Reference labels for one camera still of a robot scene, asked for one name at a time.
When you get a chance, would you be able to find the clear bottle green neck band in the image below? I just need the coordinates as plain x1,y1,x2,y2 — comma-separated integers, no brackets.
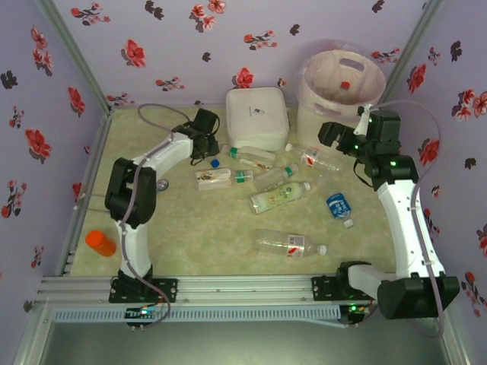
221,145,276,163

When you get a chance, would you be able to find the clear bottle green cap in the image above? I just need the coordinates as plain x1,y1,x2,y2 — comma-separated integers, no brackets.
253,163,301,191

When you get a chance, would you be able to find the green label white cap bottle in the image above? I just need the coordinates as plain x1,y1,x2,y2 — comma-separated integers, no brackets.
249,181,312,215

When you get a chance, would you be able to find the white plastic waste bin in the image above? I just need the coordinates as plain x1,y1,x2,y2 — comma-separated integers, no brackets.
295,49,387,148

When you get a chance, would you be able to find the pink plastic bin liner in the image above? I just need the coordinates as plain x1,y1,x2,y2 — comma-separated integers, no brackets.
296,39,387,115

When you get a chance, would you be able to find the white lidded plastic box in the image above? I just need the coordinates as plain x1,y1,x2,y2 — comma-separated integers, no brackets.
225,87,289,151

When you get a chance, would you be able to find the blue label white cap bottle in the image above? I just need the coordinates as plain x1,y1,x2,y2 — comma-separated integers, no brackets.
325,192,355,230

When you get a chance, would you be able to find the large clear red label bottle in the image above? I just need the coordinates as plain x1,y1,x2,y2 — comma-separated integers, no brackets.
252,228,328,260

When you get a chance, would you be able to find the solid orange plastic bottle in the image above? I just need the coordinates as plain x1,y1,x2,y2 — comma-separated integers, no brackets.
84,229,117,258

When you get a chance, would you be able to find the left controller circuit board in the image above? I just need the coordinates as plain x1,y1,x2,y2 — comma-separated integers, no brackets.
125,306,161,324

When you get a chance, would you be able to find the controller circuit board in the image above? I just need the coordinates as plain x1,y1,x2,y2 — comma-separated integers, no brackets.
344,302,372,326
125,306,161,324

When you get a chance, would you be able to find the right controller circuit board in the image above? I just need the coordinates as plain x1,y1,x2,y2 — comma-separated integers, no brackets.
344,302,372,326

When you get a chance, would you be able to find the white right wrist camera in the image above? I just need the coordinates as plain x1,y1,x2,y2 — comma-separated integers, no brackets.
353,105,373,136

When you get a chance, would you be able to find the aluminium rear rail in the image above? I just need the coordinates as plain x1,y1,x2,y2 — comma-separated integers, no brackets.
110,103,229,111

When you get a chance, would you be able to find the lavender right arm cable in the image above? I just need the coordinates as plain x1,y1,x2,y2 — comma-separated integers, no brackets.
357,99,447,339

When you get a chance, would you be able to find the aluminium corner post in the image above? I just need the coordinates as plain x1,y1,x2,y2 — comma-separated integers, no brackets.
36,0,114,113
375,0,446,115

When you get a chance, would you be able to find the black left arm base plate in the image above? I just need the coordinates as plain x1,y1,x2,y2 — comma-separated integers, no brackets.
109,278,179,304

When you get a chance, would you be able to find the aluminium front rail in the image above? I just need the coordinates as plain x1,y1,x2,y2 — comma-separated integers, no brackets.
37,274,456,305

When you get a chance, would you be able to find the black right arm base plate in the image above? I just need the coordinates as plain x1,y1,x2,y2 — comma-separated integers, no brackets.
310,275,380,301

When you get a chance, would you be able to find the white slotted cable duct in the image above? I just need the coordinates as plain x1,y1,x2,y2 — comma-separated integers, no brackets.
51,306,349,329

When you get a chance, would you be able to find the aluminium frame strut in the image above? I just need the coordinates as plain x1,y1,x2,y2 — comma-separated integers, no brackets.
433,300,473,365
13,300,54,365

